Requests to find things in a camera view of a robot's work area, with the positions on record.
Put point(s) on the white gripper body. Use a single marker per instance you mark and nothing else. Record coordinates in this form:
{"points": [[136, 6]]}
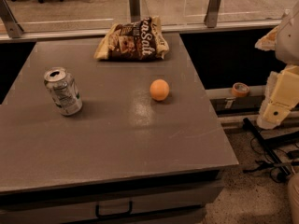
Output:
{"points": [[289, 42]]}

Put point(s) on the person's leg in tan trousers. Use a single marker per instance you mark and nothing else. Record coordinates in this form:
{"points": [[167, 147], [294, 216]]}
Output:
{"points": [[293, 195]]}

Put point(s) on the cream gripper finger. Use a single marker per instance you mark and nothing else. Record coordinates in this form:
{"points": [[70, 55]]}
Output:
{"points": [[268, 41], [281, 96]]}

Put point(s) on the black stand with cables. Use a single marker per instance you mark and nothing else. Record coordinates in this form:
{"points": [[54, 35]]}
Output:
{"points": [[279, 170]]}

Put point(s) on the orange fruit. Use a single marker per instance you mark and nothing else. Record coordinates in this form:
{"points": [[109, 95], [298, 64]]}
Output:
{"points": [[159, 90]]}

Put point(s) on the metal railing bracket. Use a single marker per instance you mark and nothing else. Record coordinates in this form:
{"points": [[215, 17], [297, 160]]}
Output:
{"points": [[14, 30], [135, 11], [212, 12]]}

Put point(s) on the right metal railing bracket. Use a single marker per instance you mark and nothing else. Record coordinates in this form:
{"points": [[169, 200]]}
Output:
{"points": [[212, 12]]}

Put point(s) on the orange tape roll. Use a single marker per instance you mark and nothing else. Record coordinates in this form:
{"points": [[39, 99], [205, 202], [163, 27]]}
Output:
{"points": [[240, 90]]}

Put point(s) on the grey drawer with black handle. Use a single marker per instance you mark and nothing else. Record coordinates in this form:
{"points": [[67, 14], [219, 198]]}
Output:
{"points": [[177, 199]]}

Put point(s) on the middle metal railing bracket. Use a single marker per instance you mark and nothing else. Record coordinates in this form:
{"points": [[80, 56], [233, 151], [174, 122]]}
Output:
{"points": [[135, 11]]}

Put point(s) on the left metal railing bracket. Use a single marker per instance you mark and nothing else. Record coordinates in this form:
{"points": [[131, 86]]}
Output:
{"points": [[14, 30]]}

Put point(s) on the brown chip bag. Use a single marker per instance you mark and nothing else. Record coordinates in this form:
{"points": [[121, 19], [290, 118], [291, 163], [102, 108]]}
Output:
{"points": [[136, 41]]}

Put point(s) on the silver 7up soda can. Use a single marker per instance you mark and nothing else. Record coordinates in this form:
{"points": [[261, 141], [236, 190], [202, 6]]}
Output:
{"points": [[63, 90]]}

